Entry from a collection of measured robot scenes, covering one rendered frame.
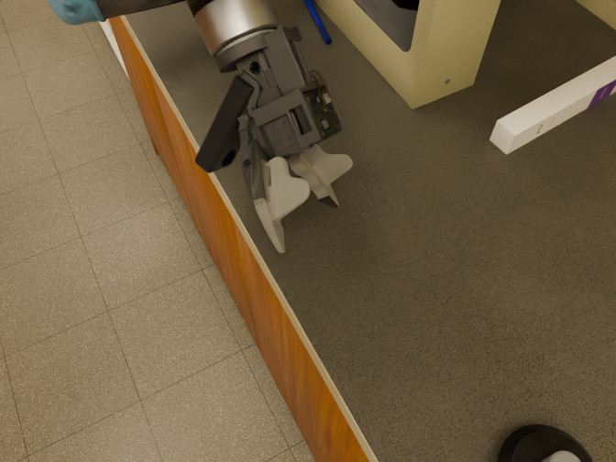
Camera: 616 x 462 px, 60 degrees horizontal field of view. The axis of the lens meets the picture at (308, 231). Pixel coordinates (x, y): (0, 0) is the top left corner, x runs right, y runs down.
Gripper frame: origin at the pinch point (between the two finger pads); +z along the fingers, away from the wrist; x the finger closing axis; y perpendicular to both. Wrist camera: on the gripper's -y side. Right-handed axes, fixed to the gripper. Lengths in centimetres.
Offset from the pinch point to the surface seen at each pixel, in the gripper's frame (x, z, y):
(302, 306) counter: -1.3, 7.8, -3.8
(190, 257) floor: 81, 12, -90
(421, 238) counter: 11.2, 7.5, 7.8
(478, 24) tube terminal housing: 28.1, -13.7, 20.2
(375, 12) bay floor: 31.4, -21.6, 7.2
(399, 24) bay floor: 30.5, -18.5, 10.0
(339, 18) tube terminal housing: 37.5, -24.1, -0.1
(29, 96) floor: 108, -65, -153
